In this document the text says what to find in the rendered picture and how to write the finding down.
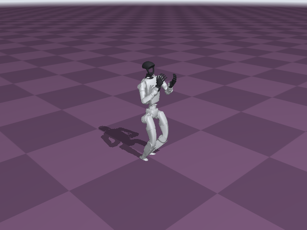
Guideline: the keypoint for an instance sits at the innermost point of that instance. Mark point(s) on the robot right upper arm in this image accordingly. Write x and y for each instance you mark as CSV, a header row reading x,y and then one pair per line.
x,y
142,92

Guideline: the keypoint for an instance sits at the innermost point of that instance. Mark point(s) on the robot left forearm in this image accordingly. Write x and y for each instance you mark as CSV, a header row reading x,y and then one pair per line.
x,y
169,90

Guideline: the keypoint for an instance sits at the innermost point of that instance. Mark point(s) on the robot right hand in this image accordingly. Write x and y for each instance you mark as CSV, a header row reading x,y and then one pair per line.
x,y
159,81

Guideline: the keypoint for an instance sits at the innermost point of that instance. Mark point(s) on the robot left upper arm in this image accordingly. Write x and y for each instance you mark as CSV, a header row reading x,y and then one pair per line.
x,y
164,86

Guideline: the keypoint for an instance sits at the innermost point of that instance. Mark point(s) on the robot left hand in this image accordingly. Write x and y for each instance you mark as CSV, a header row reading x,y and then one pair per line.
x,y
173,81

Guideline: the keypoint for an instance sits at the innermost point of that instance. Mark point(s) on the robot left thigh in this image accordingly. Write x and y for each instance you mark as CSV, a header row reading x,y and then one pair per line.
x,y
163,123

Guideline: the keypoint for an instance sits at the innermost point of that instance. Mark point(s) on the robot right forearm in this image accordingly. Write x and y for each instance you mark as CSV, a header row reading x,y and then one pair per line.
x,y
150,96

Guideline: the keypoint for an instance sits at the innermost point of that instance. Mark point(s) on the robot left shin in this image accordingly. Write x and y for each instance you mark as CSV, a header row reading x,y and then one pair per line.
x,y
159,144

